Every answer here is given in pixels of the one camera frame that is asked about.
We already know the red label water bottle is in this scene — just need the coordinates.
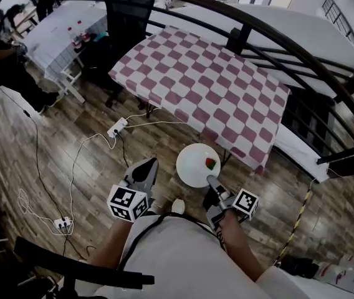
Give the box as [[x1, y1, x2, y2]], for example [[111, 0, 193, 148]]
[[67, 26, 83, 50], [75, 19, 92, 43]]

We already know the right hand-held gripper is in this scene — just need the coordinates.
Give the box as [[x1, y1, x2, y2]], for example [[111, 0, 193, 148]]
[[202, 174, 260, 229]]

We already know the red white checkered table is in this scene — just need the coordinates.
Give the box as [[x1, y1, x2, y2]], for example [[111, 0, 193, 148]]
[[108, 25, 291, 176]]

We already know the white carton with red print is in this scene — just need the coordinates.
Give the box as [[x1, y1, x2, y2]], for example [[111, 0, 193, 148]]
[[315, 262, 354, 288]]

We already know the black jacket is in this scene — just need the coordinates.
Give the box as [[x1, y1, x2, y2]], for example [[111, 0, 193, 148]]
[[36, 0, 61, 22]]

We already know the white round plate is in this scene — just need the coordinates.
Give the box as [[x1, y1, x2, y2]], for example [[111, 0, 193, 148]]
[[176, 143, 222, 189]]

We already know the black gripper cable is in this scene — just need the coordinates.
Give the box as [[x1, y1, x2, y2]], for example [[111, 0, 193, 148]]
[[117, 212, 228, 271]]

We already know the black curved bar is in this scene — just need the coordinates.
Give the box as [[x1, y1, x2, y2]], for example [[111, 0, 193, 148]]
[[13, 237, 156, 299]]

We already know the black floor cable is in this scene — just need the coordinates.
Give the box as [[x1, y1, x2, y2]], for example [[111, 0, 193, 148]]
[[0, 84, 88, 262]]

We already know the white tiled table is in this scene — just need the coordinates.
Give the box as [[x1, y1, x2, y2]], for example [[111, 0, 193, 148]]
[[24, 1, 109, 104]]

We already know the yellow black striped tape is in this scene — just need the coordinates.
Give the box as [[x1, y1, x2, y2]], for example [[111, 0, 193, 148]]
[[273, 182, 313, 266]]

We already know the white power strip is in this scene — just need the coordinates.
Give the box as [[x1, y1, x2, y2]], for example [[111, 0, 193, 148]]
[[107, 118, 129, 138], [54, 216, 72, 229]]

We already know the person's white shirt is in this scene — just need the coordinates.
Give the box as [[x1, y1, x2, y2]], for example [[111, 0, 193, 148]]
[[94, 212, 290, 299]]

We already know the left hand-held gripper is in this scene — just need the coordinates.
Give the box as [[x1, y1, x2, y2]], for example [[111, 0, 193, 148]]
[[107, 157, 160, 224]]

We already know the person's left forearm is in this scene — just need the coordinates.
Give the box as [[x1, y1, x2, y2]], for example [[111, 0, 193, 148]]
[[88, 218, 135, 269]]

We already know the black mesh office chair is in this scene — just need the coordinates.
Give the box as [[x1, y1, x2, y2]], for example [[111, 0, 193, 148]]
[[82, 0, 156, 109]]

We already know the person's right forearm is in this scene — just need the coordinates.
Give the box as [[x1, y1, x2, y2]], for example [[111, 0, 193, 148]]
[[219, 212, 266, 283]]

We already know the black bag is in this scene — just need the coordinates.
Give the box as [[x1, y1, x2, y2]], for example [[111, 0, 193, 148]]
[[279, 255, 320, 277]]

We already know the white floor cable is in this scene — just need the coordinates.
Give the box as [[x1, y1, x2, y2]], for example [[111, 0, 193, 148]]
[[17, 131, 116, 237]]

